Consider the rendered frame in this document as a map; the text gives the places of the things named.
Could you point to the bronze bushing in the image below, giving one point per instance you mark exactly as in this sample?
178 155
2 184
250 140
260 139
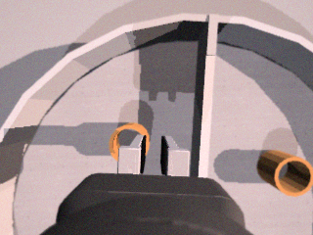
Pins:
114 145
298 178

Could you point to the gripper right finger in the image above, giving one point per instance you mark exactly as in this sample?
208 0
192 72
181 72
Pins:
173 160

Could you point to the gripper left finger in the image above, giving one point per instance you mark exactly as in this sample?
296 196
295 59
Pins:
131 159

